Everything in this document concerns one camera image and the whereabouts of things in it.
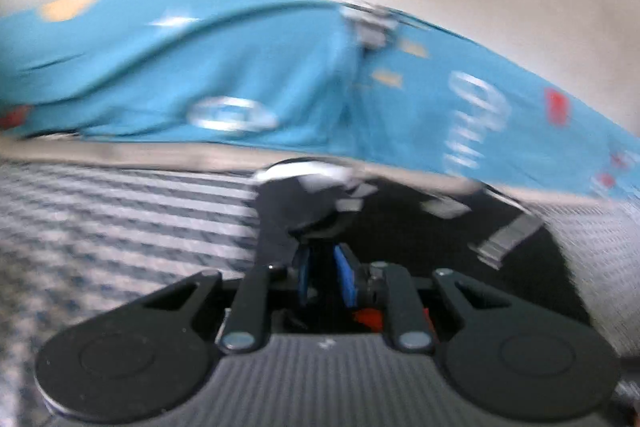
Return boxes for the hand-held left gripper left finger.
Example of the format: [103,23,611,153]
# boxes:
[142,247,315,354]

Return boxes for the black pants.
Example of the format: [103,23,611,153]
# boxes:
[250,159,591,338]

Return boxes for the blue printed bed sheet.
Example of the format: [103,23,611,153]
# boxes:
[0,0,640,208]

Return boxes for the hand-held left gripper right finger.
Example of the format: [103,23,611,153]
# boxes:
[332,244,513,354]

